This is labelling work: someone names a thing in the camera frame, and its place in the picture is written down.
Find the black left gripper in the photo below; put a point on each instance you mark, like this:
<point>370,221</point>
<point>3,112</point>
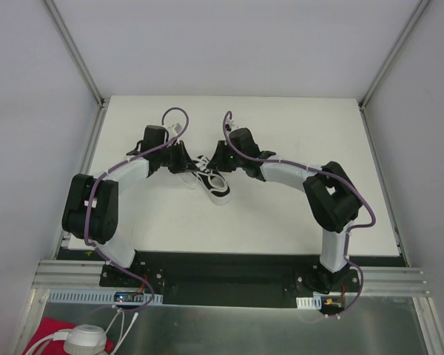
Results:
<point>181,159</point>

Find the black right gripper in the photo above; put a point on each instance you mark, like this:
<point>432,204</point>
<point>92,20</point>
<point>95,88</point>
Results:
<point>219,157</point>

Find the white shoelace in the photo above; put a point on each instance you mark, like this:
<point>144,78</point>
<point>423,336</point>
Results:
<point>212,181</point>

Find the black white canvas sneaker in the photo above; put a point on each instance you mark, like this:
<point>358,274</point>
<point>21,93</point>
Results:
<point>191,181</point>

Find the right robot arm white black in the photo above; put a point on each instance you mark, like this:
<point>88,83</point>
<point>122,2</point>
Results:
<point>333,204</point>

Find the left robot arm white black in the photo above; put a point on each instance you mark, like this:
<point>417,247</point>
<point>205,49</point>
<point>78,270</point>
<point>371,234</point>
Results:
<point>91,212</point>

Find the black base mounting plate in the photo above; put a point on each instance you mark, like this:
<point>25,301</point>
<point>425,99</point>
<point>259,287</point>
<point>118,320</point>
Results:
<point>234,296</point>

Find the white bottle cap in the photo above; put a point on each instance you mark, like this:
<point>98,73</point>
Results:
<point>85,339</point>

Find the red cloth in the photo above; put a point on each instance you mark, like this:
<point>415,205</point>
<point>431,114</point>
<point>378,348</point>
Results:
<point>50,336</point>

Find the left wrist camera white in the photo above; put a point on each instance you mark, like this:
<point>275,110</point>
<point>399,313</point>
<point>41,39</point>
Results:
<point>174,130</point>

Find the left grey cable duct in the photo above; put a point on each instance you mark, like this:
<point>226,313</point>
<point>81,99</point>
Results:
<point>103,297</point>

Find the grey cable duct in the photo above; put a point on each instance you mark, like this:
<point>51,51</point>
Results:
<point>103,297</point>
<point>309,303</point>

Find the right grey cable duct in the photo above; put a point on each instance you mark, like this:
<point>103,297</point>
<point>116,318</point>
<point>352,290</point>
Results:
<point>309,303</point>

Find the left aluminium corner post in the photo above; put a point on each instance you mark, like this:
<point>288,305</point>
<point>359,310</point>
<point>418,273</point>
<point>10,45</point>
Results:
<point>75,55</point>

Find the aluminium corner post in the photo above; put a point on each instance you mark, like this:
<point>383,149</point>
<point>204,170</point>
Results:
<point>75,55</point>
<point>412,21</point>

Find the aluminium frame rail front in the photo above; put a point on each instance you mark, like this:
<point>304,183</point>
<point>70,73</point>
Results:
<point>172,277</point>

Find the right aluminium corner post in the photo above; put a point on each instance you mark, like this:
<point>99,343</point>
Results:
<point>412,21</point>

